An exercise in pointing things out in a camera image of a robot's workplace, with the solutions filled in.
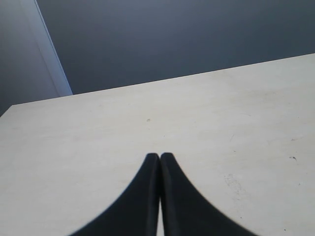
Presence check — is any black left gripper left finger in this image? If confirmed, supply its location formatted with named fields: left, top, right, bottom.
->
left=73, top=153, right=159, bottom=236

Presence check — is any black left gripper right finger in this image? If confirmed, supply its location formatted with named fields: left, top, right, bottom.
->
left=160, top=152, right=255, bottom=236

